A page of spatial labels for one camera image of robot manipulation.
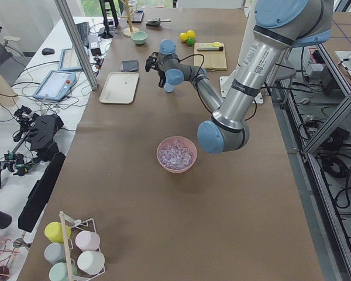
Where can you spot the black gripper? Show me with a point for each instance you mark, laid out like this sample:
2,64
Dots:
160,76

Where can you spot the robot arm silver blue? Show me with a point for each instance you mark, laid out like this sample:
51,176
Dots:
279,25

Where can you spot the light blue plastic cup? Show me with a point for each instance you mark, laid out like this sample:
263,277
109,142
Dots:
169,88

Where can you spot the steel ice scoop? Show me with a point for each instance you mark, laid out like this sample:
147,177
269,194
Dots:
156,22

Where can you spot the pile of clear ice cubes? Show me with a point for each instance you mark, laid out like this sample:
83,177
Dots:
176,156

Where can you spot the pink cup in rack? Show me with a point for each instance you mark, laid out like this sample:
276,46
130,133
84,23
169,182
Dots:
87,241

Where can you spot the yellow cup in rack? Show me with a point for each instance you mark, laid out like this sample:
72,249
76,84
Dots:
53,232

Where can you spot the white cup in rack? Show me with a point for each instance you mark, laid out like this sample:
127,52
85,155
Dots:
91,262

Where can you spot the grey cup in rack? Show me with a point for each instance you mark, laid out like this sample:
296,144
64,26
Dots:
55,253

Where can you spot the mint cup in rack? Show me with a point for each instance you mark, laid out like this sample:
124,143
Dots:
58,272

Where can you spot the dark grey folded cloth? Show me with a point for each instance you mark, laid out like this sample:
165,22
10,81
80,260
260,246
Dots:
129,66

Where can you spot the cream rabbit tray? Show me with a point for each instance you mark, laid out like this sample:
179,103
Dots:
119,88

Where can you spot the yellow lemon front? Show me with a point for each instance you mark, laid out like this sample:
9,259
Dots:
183,37

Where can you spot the yellow lemon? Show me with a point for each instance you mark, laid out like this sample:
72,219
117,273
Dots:
191,34
183,37

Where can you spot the mint green bowl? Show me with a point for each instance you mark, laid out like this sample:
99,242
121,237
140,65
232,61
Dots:
139,38

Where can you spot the green lime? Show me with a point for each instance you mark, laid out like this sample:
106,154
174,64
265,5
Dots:
190,41

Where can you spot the yellow lemon rear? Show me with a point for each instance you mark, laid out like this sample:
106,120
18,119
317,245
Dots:
191,34

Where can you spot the wooden cutting board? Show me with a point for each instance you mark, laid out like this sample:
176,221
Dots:
214,61

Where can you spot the wooden mug tree stand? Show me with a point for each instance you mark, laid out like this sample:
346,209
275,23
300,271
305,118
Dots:
128,32

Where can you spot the black rectangular tray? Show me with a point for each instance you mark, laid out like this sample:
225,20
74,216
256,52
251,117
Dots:
137,16

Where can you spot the pink bowl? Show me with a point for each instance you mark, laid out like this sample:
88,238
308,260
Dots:
188,143

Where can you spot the black keyboard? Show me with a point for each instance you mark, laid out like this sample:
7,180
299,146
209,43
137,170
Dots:
83,29

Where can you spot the teach pendant rear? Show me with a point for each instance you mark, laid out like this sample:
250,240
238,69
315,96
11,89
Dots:
69,61

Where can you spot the teach pendant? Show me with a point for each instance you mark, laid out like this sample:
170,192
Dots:
55,86
69,61

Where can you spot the teach pendant front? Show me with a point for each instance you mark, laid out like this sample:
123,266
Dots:
55,86

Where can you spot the black computer mouse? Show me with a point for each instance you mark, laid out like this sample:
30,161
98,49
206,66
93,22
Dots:
48,51

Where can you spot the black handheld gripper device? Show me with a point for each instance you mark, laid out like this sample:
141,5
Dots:
39,131

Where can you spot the long black bar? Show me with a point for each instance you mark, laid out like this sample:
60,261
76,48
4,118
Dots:
40,194

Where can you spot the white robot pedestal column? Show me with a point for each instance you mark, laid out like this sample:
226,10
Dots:
248,38

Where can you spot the aluminium frame post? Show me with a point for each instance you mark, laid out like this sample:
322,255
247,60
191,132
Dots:
73,33

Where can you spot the white wire cup rack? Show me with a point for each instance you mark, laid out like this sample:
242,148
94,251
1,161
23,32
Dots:
70,228

